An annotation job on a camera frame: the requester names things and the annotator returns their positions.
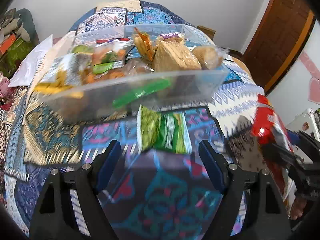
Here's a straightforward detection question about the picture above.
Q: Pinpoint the red snack bag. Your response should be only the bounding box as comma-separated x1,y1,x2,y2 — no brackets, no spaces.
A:
251,94,293,199

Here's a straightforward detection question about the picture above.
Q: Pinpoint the green pea snack bag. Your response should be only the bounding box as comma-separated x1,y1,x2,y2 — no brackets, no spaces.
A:
137,105,193,154

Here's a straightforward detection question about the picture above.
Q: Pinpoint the tan cracker snack pack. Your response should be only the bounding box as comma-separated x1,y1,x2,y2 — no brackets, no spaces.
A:
152,41,202,72

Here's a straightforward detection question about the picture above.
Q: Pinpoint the yellow rice puff pack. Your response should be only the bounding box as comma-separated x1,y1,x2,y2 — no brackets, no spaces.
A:
73,40,135,84

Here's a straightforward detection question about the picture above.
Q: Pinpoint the green top cookie bag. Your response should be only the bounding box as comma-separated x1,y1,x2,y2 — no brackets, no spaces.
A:
132,27,155,61

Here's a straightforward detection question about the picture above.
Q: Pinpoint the person's right hand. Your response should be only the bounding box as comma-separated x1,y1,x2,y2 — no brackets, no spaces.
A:
290,196,308,220

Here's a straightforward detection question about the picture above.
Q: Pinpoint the white device with stickers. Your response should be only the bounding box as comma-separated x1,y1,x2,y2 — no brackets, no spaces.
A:
286,108,320,141

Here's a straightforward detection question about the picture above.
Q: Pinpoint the blue patchwork bed quilt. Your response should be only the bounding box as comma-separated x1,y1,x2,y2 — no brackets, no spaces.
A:
0,0,293,240

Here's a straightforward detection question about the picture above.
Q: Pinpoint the clear plastic storage bin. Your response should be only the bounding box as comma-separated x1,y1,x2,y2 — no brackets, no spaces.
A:
35,24,229,123

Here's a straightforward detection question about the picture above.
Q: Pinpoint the white pillow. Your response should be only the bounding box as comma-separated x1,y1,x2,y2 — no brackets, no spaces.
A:
8,34,53,88

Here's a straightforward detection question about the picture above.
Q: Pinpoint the brown wooden door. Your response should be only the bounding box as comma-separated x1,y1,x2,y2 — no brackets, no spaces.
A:
244,0,315,93

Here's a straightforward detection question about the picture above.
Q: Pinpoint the pink plush toy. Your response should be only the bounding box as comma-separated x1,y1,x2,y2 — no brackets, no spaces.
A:
0,72,9,105

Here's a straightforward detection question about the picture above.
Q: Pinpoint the green storage box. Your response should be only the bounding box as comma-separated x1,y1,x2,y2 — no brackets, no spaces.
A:
0,37,34,79

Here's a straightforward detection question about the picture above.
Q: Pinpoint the cardboard box on floor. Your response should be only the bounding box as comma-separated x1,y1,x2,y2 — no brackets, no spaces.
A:
197,25,216,40

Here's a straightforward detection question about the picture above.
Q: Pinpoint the orange flat box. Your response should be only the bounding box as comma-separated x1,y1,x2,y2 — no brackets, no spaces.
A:
0,34,17,56

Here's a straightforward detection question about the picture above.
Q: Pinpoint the grey plush cushion pile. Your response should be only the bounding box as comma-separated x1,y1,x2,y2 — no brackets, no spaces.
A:
1,8,39,44

